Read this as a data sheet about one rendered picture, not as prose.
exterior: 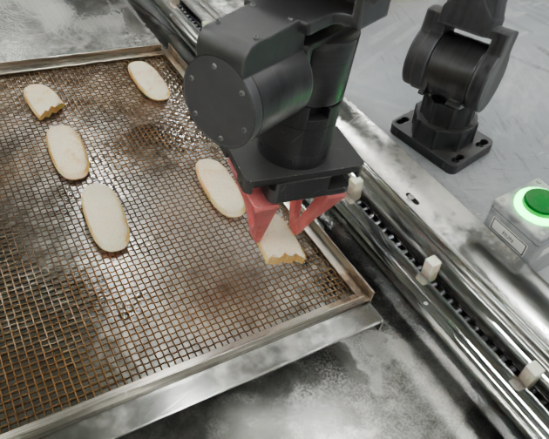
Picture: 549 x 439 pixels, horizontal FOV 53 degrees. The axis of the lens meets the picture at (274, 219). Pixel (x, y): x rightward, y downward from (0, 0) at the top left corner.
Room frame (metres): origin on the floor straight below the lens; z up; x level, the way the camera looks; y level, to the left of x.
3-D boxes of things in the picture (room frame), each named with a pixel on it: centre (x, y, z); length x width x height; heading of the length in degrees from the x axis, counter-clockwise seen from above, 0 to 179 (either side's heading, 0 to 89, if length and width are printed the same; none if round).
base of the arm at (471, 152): (0.60, -0.23, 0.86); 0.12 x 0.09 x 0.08; 37
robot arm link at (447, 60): (0.58, -0.22, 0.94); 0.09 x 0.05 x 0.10; 142
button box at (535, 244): (0.40, -0.28, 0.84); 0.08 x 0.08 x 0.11; 30
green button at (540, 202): (0.40, -0.29, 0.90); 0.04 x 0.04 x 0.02
